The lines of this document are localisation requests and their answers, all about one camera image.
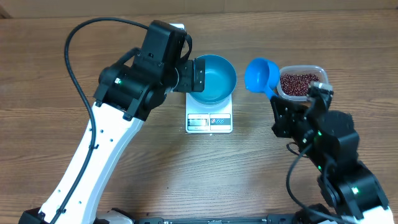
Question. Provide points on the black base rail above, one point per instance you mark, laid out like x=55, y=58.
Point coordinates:
x=202, y=220

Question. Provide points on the blue plastic measuring scoop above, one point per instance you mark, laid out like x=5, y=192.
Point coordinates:
x=262, y=76

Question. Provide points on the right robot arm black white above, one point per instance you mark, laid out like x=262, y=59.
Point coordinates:
x=329, y=140

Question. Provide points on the red beans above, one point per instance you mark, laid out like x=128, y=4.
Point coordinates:
x=297, y=84

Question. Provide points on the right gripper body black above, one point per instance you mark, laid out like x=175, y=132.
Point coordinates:
x=301, y=134

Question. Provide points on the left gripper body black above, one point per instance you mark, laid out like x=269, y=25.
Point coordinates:
x=185, y=84

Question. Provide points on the teal blue bowl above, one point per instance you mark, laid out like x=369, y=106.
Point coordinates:
x=220, y=80

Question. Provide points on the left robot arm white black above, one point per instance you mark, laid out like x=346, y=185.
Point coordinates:
x=127, y=92

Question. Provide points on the white digital kitchen scale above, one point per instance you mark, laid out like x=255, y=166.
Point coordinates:
x=208, y=119

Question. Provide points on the clear plastic container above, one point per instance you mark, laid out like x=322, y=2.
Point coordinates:
x=300, y=69

